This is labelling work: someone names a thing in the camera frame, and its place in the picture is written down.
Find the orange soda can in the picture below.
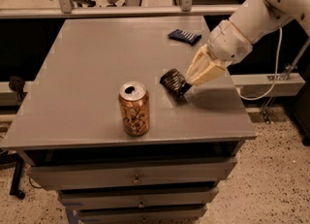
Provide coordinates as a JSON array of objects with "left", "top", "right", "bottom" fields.
[{"left": 118, "top": 81, "right": 150, "bottom": 136}]

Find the black cable bundle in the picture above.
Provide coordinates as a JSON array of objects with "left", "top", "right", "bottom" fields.
[{"left": 8, "top": 76, "right": 26, "bottom": 102}]

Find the blue snack bar wrapper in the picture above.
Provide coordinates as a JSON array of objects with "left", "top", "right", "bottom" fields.
[{"left": 168, "top": 29, "right": 202, "bottom": 46}]

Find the white cable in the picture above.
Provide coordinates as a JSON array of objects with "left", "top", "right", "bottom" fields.
[{"left": 239, "top": 27, "right": 283, "bottom": 102}]

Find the grey drawer cabinet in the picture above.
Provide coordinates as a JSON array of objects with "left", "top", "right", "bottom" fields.
[{"left": 2, "top": 16, "right": 255, "bottom": 224}]

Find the grey drawer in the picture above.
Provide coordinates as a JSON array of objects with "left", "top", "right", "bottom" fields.
[
  {"left": 60, "top": 187, "right": 218, "bottom": 210},
  {"left": 78, "top": 205, "right": 206, "bottom": 224},
  {"left": 28, "top": 157, "right": 237, "bottom": 190}
]

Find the top grey drawer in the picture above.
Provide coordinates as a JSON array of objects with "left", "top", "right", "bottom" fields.
[{"left": 28, "top": 157, "right": 237, "bottom": 190}]

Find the bottom grey drawer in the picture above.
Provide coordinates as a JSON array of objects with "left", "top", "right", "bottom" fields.
[{"left": 78, "top": 205, "right": 206, "bottom": 224}]

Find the black cart leg with wheel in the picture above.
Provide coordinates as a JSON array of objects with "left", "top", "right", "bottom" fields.
[{"left": 0, "top": 150, "right": 25, "bottom": 200}]

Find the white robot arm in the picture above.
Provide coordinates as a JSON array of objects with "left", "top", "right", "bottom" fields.
[{"left": 186, "top": 0, "right": 310, "bottom": 85}]

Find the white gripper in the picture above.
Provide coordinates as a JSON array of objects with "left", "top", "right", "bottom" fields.
[{"left": 186, "top": 20, "right": 253, "bottom": 85}]

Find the middle grey drawer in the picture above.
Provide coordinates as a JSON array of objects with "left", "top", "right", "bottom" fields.
[{"left": 60, "top": 187, "right": 218, "bottom": 210}]

